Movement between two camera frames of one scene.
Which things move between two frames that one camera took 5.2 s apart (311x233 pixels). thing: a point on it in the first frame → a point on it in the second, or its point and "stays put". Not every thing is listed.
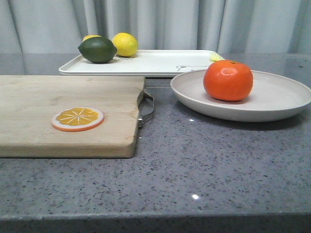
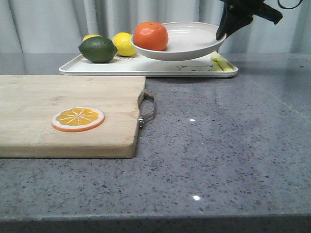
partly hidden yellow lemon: [91, 36] stays put
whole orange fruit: [228, 80] → [151, 36]
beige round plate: [272, 94] → [186, 41]
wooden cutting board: [69, 116] stays put
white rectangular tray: [143, 63] stays put
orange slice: [77, 119] stays put
